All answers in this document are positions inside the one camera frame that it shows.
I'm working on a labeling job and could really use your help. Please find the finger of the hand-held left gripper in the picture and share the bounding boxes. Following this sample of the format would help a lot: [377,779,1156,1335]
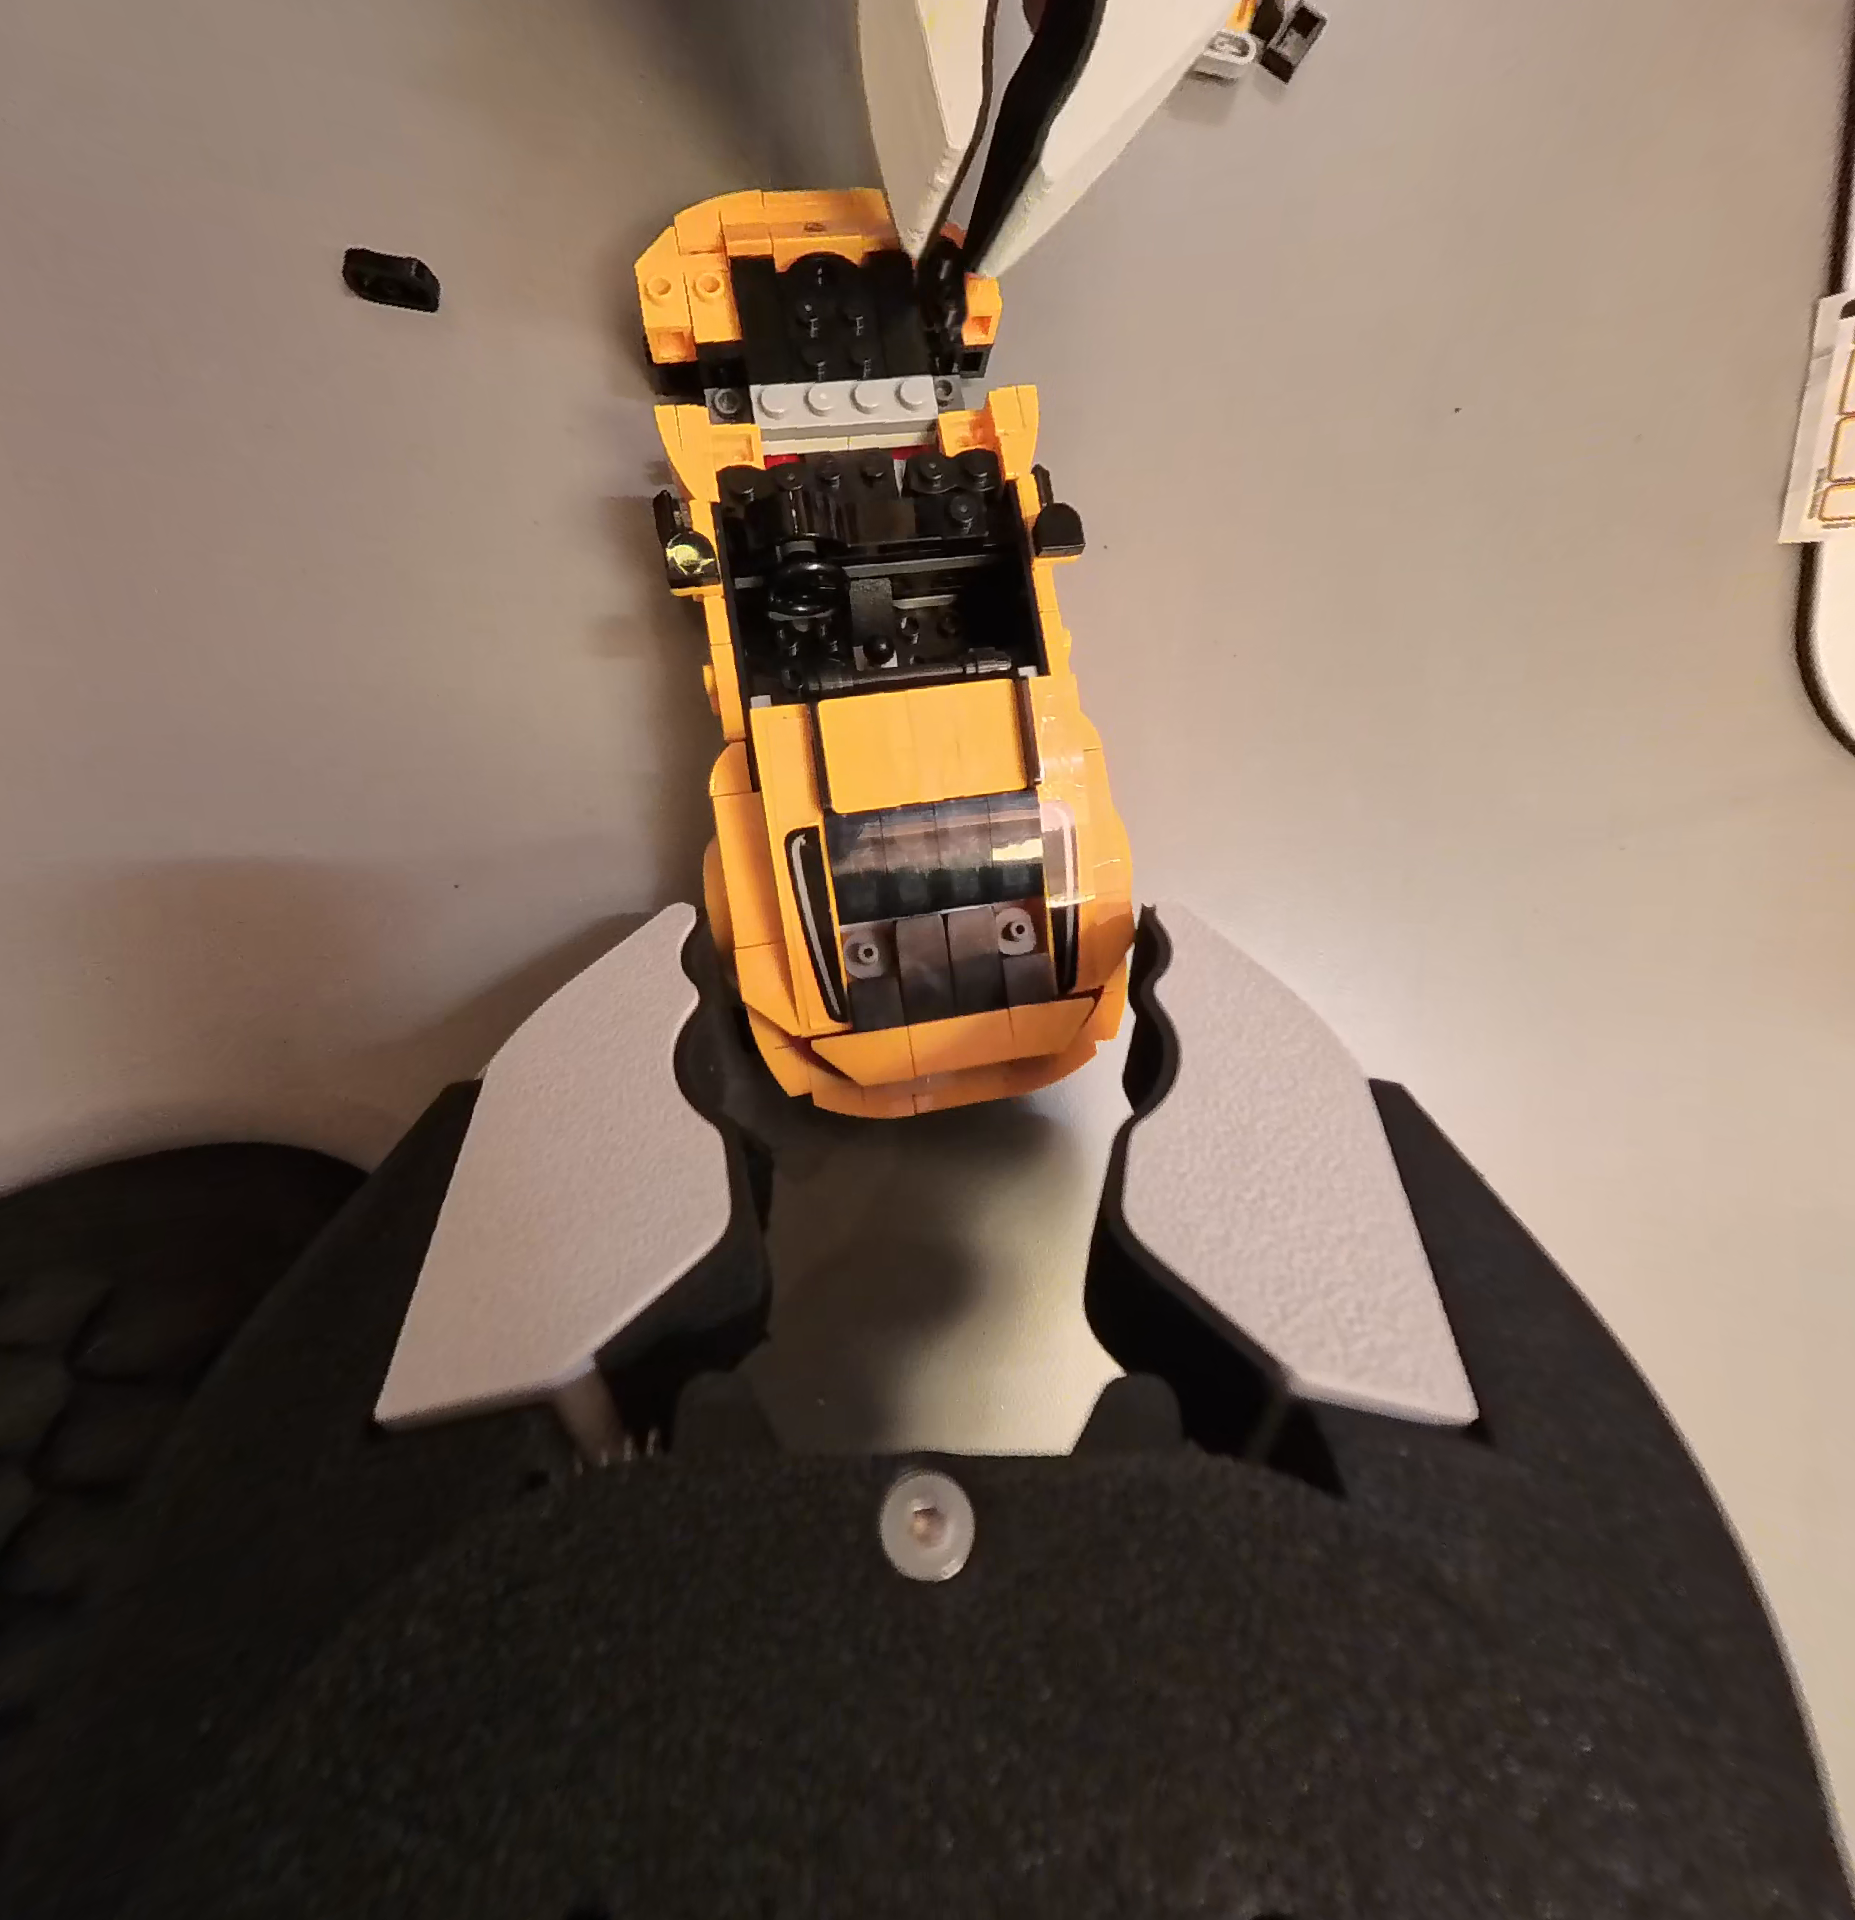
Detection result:
[857,0,1024,264]
[943,0,1252,286]

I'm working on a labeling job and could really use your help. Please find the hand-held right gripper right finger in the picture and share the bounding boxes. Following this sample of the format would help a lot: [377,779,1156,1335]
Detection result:
[1091,907,1482,1436]

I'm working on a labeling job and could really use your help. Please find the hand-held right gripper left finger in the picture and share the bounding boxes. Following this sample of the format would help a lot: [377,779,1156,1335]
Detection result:
[374,907,781,1436]

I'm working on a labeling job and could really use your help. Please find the pile of small lego pieces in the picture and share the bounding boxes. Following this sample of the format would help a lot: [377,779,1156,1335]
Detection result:
[1227,0,1335,79]

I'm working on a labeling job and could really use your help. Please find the orange lego car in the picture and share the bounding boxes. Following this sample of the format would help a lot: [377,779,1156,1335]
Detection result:
[632,188,1141,1124]

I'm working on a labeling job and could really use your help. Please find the black curved lego piece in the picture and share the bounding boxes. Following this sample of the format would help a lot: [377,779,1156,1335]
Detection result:
[339,242,445,314]

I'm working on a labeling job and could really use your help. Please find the lego sticker sheet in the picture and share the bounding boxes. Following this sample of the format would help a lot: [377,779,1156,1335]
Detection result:
[1773,290,1855,547]

